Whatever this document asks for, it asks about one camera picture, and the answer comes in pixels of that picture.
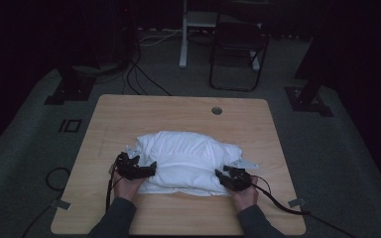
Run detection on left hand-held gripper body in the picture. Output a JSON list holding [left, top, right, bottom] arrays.
[[114, 144, 148, 181]]

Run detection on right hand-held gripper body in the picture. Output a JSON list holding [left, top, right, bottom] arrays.
[[222, 158, 261, 192]]

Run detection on white pants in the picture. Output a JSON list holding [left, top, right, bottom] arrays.
[[134, 130, 244, 197]]

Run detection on person's left hand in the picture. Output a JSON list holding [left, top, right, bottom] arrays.
[[108, 163, 147, 201]]

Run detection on person's right hand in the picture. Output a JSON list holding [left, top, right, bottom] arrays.
[[230, 175, 260, 213]]

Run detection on grey tape piece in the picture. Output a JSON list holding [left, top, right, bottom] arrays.
[[287, 197, 307, 209], [50, 199, 71, 211]]

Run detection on black stand with base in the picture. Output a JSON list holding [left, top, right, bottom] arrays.
[[284, 43, 334, 118], [44, 63, 97, 106]]

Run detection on black folding chair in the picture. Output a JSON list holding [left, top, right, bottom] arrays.
[[208, 14, 271, 93]]

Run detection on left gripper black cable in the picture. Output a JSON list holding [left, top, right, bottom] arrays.
[[104, 167, 127, 213]]

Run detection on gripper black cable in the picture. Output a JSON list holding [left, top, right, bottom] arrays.
[[251, 174, 356, 238], [104, 167, 127, 213]]

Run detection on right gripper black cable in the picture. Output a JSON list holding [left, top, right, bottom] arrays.
[[251, 174, 356, 238]]

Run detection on black floor cable loop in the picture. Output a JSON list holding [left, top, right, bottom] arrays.
[[19, 167, 71, 238]]

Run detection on black floor cables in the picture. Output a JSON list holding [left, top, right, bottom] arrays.
[[121, 43, 173, 97]]

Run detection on white floor cable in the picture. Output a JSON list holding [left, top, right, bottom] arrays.
[[138, 29, 184, 48]]

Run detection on white metal desk frame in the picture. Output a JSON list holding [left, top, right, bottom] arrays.
[[179, 0, 262, 72]]

